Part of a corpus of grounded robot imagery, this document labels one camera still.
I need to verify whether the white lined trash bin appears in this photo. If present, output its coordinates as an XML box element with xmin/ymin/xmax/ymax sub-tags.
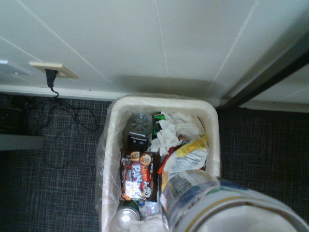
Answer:
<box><xmin>94</xmin><ymin>93</ymin><xmax>219</xmax><ymax>232</ymax></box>

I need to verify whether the silver green drink can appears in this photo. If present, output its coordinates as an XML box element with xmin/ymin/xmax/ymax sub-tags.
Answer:
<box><xmin>113</xmin><ymin>200</ymin><xmax>141</xmax><ymax>232</ymax></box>

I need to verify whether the green black wrapper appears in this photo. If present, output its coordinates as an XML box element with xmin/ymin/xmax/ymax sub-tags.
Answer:
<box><xmin>151</xmin><ymin>113</ymin><xmax>167</xmax><ymax>140</ymax></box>

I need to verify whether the crumpled white tissue paper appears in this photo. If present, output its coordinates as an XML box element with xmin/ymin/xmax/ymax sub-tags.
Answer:
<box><xmin>150</xmin><ymin>112</ymin><xmax>206</xmax><ymax>157</ymax></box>

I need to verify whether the dark plastic bottle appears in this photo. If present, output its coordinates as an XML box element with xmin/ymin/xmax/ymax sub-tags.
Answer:
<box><xmin>123</xmin><ymin>113</ymin><xmax>154</xmax><ymax>152</ymax></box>

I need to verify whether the red orange wrapper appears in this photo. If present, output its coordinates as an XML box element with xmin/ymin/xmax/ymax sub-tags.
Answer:
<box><xmin>157</xmin><ymin>135</ymin><xmax>191</xmax><ymax>175</ymax></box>

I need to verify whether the yellow white snack wrapper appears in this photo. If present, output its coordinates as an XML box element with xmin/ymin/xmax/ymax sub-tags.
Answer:
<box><xmin>161</xmin><ymin>134</ymin><xmax>209</xmax><ymax>191</ymax></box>

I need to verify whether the brown Hello Panda snack bag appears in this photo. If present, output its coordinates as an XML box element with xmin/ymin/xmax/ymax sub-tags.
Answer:
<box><xmin>119</xmin><ymin>151</ymin><xmax>162</xmax><ymax>202</ymax></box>

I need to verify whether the white blue printed wrapper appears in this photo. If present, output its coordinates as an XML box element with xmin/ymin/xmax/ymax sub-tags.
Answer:
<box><xmin>138</xmin><ymin>200</ymin><xmax>162</xmax><ymax>220</ymax></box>

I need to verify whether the dark metal table leg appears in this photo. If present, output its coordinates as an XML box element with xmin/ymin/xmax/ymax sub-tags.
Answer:
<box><xmin>218</xmin><ymin>16</ymin><xmax>309</xmax><ymax>111</ymax></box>

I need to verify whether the black power plug and cable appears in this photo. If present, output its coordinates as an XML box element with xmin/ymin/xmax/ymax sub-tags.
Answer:
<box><xmin>24</xmin><ymin>69</ymin><xmax>99</xmax><ymax>169</ymax></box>

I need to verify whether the beige wall outlet plate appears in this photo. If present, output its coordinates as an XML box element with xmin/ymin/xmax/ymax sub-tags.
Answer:
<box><xmin>29</xmin><ymin>61</ymin><xmax>80</xmax><ymax>79</ymax></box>

